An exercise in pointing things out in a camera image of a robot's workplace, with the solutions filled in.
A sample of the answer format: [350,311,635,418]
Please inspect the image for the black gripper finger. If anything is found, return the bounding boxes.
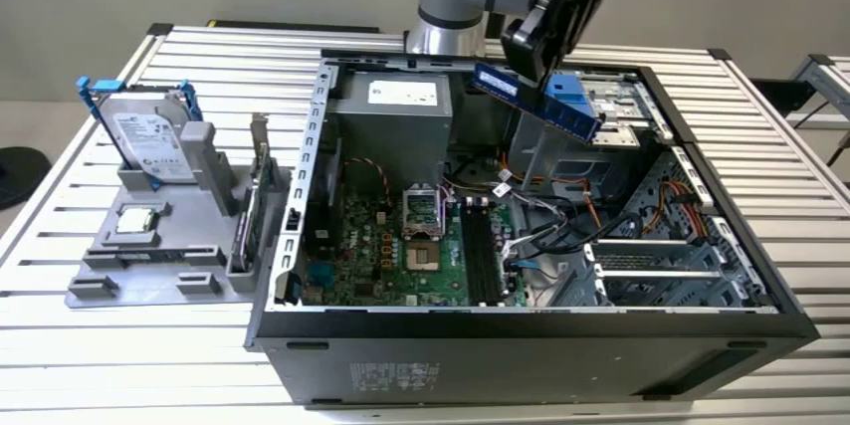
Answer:
[540,0,605,94]
[501,0,562,86]

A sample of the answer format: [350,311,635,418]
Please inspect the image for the black RAM slot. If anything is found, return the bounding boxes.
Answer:
[476,197,494,306]
[458,197,478,306]
[484,197,504,306]
[466,197,486,306]

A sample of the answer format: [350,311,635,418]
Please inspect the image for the blue disk bay latch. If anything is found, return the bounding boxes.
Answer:
[544,74,593,115]

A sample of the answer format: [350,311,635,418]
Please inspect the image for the metal drive cage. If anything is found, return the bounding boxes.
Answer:
[504,71,669,197]

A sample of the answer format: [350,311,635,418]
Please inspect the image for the grey power supply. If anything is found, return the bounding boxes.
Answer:
[329,71,454,175]

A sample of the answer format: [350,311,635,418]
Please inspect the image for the metal socket cover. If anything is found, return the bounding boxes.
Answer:
[401,180,444,241]

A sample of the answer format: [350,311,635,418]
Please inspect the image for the neighbouring slatted metal table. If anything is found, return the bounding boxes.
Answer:
[785,53,850,130]

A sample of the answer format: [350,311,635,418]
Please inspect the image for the silver expansion slot cover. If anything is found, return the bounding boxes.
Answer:
[587,238,696,252]
[593,269,724,281]

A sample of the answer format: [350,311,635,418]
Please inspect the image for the black case fan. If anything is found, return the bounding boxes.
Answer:
[305,138,345,250]

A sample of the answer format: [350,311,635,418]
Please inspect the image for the CPU socket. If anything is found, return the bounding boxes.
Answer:
[405,240,444,273]

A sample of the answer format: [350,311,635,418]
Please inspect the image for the black graphics card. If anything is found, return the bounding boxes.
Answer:
[228,113,280,277]

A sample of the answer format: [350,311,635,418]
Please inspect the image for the green motherboard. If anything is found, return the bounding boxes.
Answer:
[301,193,532,308]

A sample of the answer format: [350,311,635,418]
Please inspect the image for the hard disk in blue carrier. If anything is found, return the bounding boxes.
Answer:
[75,75,204,192]

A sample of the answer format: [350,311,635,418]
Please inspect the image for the grey parts rack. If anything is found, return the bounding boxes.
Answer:
[62,120,293,310]

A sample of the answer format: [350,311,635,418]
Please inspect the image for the black PC case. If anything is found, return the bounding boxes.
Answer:
[241,49,821,406]

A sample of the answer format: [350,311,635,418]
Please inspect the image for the silver CPU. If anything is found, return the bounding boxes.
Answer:
[115,206,157,236]

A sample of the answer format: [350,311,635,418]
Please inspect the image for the black round floor base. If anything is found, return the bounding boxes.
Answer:
[0,145,51,211]

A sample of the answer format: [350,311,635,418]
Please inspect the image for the grey wire bundle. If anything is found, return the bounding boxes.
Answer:
[500,195,572,255]

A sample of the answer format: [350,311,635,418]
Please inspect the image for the thin orange data cable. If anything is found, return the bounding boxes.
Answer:
[520,175,604,228]

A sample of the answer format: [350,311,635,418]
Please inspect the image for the black table bracket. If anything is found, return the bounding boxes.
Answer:
[747,77,816,112]

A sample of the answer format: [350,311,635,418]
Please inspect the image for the twisted fan wire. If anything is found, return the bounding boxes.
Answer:
[341,155,394,210]

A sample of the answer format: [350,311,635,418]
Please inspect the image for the wire locking lever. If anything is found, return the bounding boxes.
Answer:
[434,184,449,243]

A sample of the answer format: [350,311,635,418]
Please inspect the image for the thick black cable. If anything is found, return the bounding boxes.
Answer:
[520,195,643,260]

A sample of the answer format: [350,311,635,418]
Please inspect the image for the orange yellow power wires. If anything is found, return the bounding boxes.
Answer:
[653,179,708,247]

